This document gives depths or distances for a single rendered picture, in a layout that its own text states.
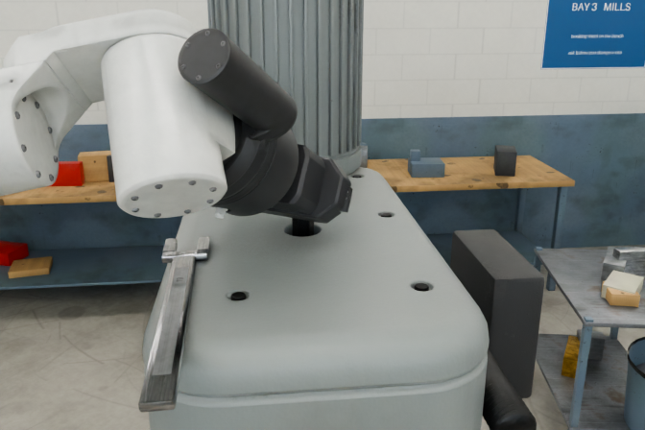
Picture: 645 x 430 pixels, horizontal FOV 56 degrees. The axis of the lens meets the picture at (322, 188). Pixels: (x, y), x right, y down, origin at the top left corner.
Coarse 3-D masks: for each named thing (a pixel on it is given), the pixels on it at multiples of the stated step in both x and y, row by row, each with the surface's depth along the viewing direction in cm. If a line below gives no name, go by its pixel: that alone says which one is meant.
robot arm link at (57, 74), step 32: (64, 32) 37; (96, 32) 37; (128, 32) 37; (160, 32) 37; (192, 32) 39; (32, 64) 36; (64, 64) 38; (96, 64) 39; (0, 96) 35; (32, 96) 39; (64, 96) 40; (96, 96) 42; (0, 128) 35; (32, 128) 38; (64, 128) 41; (0, 160) 35; (32, 160) 36
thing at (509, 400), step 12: (492, 360) 53; (492, 372) 52; (504, 372) 53; (492, 384) 50; (504, 384) 50; (492, 396) 49; (504, 396) 48; (516, 396) 48; (492, 408) 48; (504, 408) 47; (516, 408) 47; (528, 408) 48; (492, 420) 47; (504, 420) 46; (516, 420) 46; (528, 420) 47
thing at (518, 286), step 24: (456, 240) 104; (480, 240) 101; (504, 240) 101; (456, 264) 104; (480, 264) 93; (504, 264) 92; (528, 264) 92; (480, 288) 93; (504, 288) 88; (528, 288) 88; (504, 312) 89; (528, 312) 89; (504, 336) 90; (528, 336) 91; (504, 360) 92; (528, 360) 92; (528, 384) 93
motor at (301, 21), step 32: (224, 0) 71; (256, 0) 69; (288, 0) 69; (320, 0) 69; (352, 0) 72; (224, 32) 73; (256, 32) 70; (288, 32) 70; (320, 32) 70; (352, 32) 75; (288, 64) 71; (320, 64) 71; (352, 64) 76; (320, 96) 72; (352, 96) 77; (320, 128) 74; (352, 128) 78; (352, 160) 79
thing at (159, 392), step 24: (168, 240) 56; (192, 264) 51; (168, 288) 46; (192, 288) 47; (168, 312) 43; (168, 336) 40; (168, 360) 37; (144, 384) 35; (168, 384) 35; (144, 408) 33; (168, 408) 34
